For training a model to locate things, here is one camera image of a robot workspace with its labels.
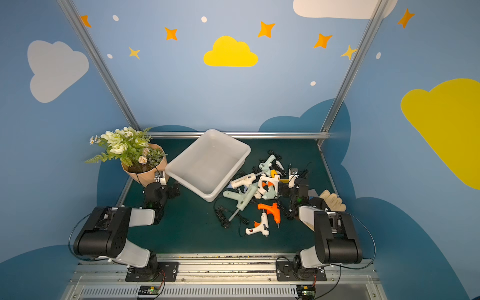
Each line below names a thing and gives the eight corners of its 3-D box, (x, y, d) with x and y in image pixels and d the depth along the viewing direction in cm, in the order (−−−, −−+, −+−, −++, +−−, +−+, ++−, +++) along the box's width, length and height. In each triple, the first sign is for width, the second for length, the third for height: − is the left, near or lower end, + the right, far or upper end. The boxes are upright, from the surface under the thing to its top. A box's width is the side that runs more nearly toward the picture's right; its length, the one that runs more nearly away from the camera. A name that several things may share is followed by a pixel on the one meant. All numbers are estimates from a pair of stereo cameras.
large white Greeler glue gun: (233, 191, 97) (233, 189, 95) (229, 184, 100) (229, 182, 98) (258, 181, 101) (258, 179, 99) (253, 174, 104) (253, 172, 102)
